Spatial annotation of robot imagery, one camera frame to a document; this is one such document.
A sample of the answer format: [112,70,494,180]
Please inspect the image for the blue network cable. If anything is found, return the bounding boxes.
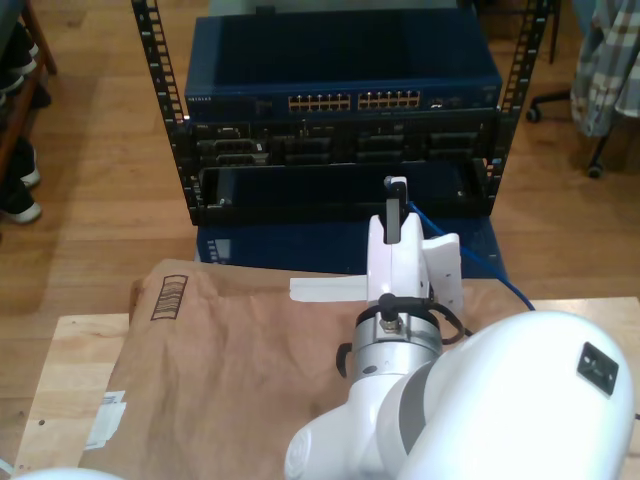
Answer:
[405,198,537,314]

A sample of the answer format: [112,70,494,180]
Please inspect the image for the black server unit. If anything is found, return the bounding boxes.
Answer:
[187,118,501,166]

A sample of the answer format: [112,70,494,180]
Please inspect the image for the long white tape strip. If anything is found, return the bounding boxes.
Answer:
[288,274,369,305]

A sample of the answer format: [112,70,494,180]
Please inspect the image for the black rack tray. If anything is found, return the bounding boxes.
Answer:
[191,162,494,227]

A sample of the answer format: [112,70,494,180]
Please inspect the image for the blue case under rack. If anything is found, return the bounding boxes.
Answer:
[194,219,510,281]

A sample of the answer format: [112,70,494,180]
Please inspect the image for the black office chair base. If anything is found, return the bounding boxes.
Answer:
[524,88,621,180]

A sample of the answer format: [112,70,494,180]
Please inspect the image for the black metal pole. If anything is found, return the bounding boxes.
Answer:
[548,0,560,65]

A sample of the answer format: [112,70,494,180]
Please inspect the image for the person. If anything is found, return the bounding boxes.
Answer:
[569,0,640,139]

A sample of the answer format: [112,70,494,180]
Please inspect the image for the white label sticker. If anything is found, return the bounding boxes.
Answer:
[83,388,128,452]

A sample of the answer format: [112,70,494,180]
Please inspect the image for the wooden shoe rack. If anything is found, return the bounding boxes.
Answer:
[0,0,59,176]

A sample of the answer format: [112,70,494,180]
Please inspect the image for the black cable silver connector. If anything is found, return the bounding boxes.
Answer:
[337,293,474,379]

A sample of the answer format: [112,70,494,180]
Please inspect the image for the blue network switch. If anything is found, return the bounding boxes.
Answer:
[183,14,504,120]

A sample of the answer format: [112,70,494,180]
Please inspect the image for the black rack frame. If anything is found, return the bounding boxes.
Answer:
[130,0,551,227]

